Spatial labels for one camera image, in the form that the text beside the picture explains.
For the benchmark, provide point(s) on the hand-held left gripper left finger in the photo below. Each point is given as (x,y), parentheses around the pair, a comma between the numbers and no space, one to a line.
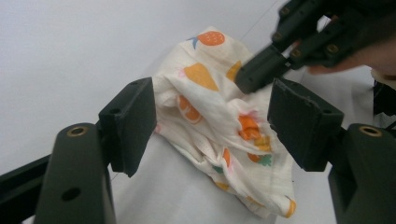
(130,124)

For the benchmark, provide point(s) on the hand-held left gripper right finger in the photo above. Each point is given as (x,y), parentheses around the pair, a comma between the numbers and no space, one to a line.
(305,130)

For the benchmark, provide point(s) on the white patterned baby pants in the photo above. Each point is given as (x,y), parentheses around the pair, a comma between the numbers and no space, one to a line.
(211,118)

